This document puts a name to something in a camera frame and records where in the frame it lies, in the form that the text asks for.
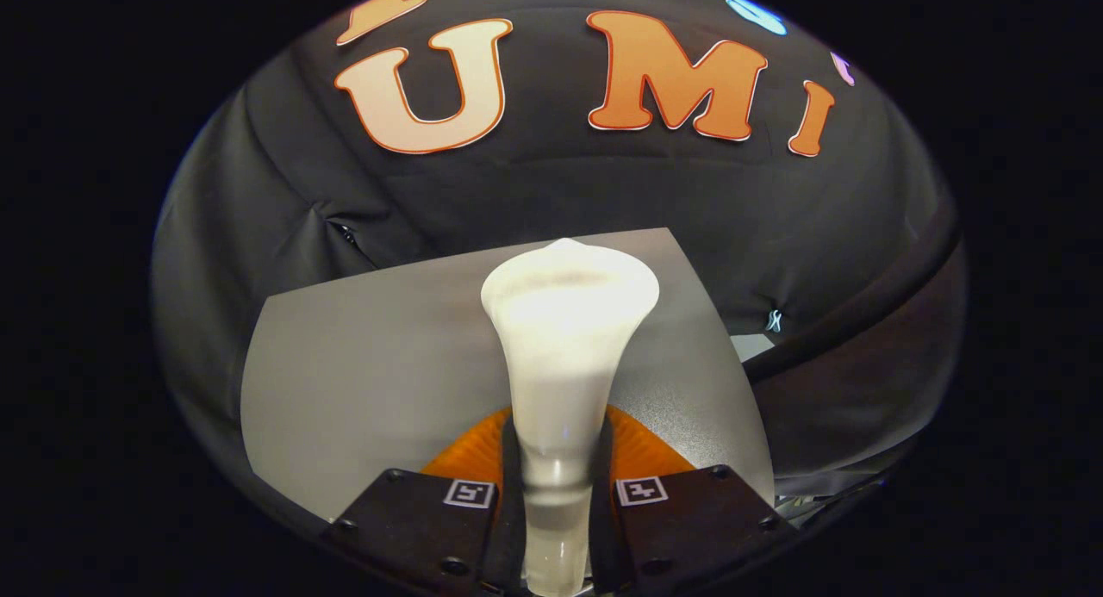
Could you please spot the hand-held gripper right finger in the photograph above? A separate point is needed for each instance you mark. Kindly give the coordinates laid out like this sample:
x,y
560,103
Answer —
x,y
689,519

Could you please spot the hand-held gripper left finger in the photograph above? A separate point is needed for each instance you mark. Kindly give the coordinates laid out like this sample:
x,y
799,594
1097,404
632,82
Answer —
x,y
414,519

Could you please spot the white garment steamer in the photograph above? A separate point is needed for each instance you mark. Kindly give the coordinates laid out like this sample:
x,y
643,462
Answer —
x,y
564,338

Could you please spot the grey cabinet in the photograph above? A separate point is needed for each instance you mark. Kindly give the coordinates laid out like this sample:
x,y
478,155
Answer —
x,y
370,373

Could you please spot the small blue clip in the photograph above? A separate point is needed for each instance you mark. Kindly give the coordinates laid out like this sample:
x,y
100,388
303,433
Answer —
x,y
774,321

